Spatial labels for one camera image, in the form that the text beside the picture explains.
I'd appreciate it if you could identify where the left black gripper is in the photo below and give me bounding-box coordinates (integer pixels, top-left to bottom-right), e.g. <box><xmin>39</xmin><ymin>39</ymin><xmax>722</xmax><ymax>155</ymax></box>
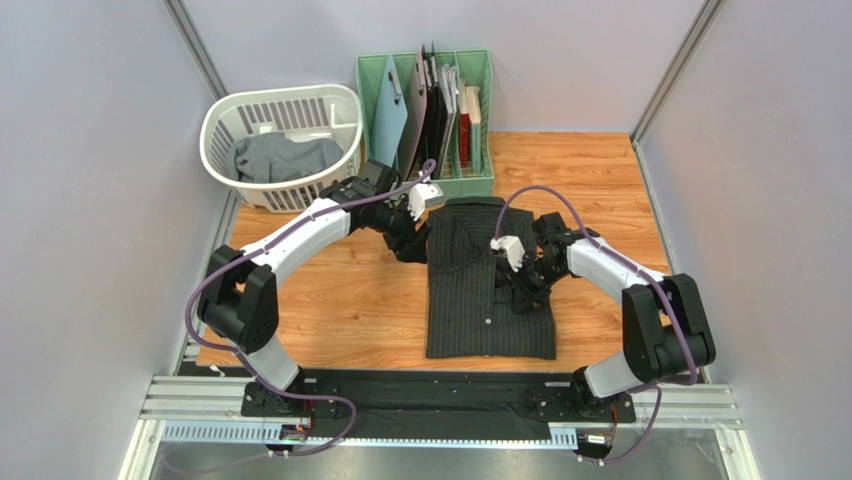
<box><xmin>371</xmin><ymin>195</ymin><xmax>434</xmax><ymax>266</ymax></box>

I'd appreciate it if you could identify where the black pinstriped long sleeve shirt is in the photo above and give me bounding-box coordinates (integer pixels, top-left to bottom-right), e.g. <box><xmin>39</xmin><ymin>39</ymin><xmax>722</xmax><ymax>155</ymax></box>
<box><xmin>425</xmin><ymin>197</ymin><xmax>557</xmax><ymax>360</ymax></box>

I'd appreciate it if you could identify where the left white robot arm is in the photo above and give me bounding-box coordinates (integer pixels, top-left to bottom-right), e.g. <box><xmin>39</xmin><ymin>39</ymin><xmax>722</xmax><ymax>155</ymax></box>
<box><xmin>185</xmin><ymin>160</ymin><xmax>444</xmax><ymax>396</ymax></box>

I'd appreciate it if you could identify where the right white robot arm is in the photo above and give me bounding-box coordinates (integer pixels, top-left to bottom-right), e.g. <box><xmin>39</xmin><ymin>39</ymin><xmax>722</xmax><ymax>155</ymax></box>
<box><xmin>490</xmin><ymin>213</ymin><xmax>717</xmax><ymax>402</ymax></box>

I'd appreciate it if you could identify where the mauve clipboard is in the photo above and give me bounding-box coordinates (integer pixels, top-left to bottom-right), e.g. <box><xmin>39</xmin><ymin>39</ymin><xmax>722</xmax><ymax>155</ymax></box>
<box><xmin>397</xmin><ymin>47</ymin><xmax>430</xmax><ymax>180</ymax></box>

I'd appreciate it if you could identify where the black folder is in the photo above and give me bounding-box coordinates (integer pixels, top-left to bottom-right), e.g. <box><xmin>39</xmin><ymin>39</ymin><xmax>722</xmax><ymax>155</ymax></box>
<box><xmin>422</xmin><ymin>45</ymin><xmax>446</xmax><ymax>179</ymax></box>

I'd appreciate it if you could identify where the blue clipboard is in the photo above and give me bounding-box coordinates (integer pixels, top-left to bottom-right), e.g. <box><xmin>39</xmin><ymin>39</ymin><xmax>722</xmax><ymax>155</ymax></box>
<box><xmin>371</xmin><ymin>57</ymin><xmax>408</xmax><ymax>167</ymax></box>

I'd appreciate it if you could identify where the green file organizer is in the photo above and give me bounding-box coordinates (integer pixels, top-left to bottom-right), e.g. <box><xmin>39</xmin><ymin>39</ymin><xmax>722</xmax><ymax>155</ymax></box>
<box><xmin>356</xmin><ymin>49</ymin><xmax>495</xmax><ymax>198</ymax></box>

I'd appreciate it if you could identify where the red book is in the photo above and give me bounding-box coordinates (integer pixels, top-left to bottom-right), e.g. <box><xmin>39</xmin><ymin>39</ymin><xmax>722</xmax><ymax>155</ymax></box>
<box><xmin>457</xmin><ymin>77</ymin><xmax>470</xmax><ymax>167</ymax></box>

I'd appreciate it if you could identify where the white laundry basket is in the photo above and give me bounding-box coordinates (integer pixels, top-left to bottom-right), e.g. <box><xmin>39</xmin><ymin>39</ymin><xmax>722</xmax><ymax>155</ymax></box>
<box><xmin>199</xmin><ymin>84</ymin><xmax>364</xmax><ymax>213</ymax></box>

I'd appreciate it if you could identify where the grey shirt in basket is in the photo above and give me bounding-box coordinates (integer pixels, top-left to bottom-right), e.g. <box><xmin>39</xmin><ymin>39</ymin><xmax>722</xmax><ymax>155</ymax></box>
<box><xmin>225</xmin><ymin>132</ymin><xmax>343</xmax><ymax>184</ymax></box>

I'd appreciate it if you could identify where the green spine book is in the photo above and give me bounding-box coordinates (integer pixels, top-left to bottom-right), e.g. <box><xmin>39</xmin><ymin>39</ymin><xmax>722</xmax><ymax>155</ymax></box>
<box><xmin>465</xmin><ymin>85</ymin><xmax>483</xmax><ymax>174</ymax></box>

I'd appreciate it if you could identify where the grey notebook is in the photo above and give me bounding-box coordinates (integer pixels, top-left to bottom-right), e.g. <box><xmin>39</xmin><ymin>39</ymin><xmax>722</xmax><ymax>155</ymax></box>
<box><xmin>435</xmin><ymin>64</ymin><xmax>458</xmax><ymax>179</ymax></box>

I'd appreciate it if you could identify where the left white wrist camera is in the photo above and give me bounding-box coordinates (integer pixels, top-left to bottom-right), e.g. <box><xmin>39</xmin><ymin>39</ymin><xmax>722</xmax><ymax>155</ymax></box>
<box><xmin>407</xmin><ymin>183</ymin><xmax>446</xmax><ymax>221</ymax></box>

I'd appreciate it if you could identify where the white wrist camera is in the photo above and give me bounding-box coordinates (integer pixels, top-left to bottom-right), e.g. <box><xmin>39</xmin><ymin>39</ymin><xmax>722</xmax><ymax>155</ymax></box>
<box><xmin>490</xmin><ymin>235</ymin><xmax>527</xmax><ymax>272</ymax></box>
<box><xmin>407</xmin><ymin>183</ymin><xmax>446</xmax><ymax>221</ymax></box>

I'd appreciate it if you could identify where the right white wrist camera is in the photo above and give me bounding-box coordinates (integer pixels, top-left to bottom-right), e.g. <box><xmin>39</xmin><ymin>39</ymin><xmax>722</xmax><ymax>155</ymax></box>
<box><xmin>490</xmin><ymin>235</ymin><xmax>527</xmax><ymax>272</ymax></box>

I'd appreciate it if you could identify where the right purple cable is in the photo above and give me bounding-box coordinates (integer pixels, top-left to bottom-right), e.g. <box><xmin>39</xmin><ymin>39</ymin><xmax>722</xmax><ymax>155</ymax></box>
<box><xmin>493</xmin><ymin>184</ymin><xmax>700</xmax><ymax>466</ymax></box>

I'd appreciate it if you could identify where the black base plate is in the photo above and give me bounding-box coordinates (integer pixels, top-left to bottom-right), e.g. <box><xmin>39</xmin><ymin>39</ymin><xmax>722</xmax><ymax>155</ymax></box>
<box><xmin>240</xmin><ymin>369</ymin><xmax>636</xmax><ymax>441</ymax></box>

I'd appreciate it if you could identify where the aluminium rail frame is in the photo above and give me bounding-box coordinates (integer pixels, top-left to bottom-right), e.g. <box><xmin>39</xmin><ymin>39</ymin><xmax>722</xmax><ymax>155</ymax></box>
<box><xmin>121</xmin><ymin>339</ymin><xmax>759</xmax><ymax>479</ymax></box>

